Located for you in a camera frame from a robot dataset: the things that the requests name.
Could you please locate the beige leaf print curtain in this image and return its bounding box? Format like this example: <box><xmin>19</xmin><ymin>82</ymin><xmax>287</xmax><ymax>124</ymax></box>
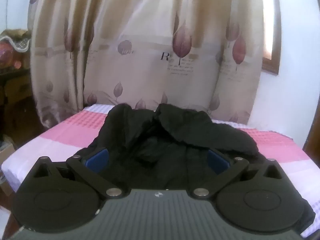
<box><xmin>26</xmin><ymin>0</ymin><xmax>266</xmax><ymax>131</ymax></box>

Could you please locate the black jacket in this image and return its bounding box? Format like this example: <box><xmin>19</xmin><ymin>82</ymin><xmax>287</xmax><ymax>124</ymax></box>
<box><xmin>77</xmin><ymin>102</ymin><xmax>316</xmax><ymax>234</ymax></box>

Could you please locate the white lace cloth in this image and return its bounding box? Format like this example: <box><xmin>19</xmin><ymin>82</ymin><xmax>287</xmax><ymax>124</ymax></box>
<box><xmin>0</xmin><ymin>29</ymin><xmax>32</xmax><ymax>53</ymax></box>

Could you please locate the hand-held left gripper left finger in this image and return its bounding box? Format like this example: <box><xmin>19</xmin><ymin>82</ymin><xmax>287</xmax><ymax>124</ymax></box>
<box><xmin>29</xmin><ymin>148</ymin><xmax>126</xmax><ymax>198</ymax></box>

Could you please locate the brown wooden window frame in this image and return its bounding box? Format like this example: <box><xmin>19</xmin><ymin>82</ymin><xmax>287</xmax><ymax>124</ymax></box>
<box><xmin>261</xmin><ymin>0</ymin><xmax>281</xmax><ymax>76</ymax></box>

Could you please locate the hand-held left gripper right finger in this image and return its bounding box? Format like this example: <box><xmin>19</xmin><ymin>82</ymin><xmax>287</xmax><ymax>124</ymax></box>
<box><xmin>191</xmin><ymin>149</ymin><xmax>288</xmax><ymax>198</ymax></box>

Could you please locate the red patterned bag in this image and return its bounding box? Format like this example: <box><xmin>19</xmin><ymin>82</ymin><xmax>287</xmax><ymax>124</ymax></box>
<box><xmin>0</xmin><ymin>42</ymin><xmax>16</xmax><ymax>68</ymax></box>

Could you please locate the pink striped bed blanket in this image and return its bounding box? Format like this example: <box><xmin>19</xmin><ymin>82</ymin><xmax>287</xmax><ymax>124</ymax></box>
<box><xmin>1</xmin><ymin>104</ymin><xmax>320</xmax><ymax>240</ymax></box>

